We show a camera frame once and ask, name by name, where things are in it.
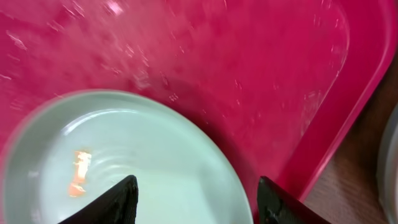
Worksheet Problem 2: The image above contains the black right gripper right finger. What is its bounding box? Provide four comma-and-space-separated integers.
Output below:
257, 176, 330, 224

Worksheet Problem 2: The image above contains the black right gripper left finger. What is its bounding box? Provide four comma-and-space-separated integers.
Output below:
60, 175, 139, 224

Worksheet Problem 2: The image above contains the light blue plate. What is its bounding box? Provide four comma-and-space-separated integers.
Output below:
376, 105, 397, 224
1, 91, 252, 223

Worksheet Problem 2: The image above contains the red plastic tray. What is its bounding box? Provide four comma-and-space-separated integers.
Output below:
1, 0, 397, 223

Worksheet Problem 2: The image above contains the orange food residue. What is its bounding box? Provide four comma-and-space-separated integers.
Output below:
68, 151, 91, 197

